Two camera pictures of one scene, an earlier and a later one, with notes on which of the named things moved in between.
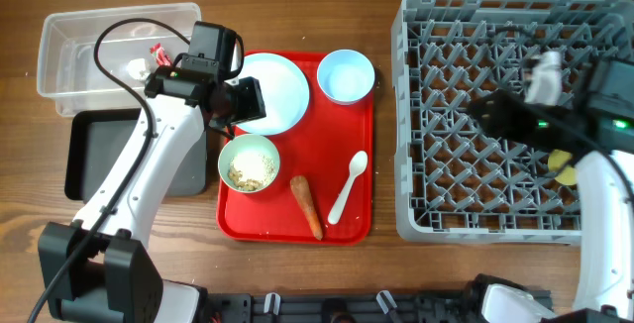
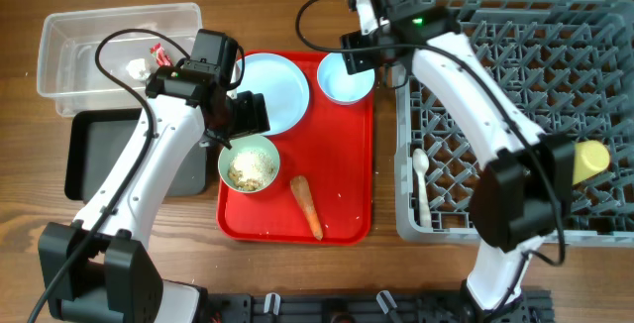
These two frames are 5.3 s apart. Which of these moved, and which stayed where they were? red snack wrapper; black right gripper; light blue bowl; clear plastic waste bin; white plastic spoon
Moved: black right gripper; white plastic spoon
Stayed: light blue bowl; clear plastic waste bin; red snack wrapper
